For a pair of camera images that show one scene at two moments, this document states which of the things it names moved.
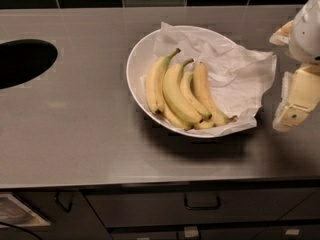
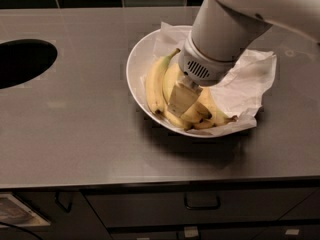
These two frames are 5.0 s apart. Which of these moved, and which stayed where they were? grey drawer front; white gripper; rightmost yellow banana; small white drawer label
Moved: white gripper
Stayed: rightmost yellow banana; small white drawer label; grey drawer front
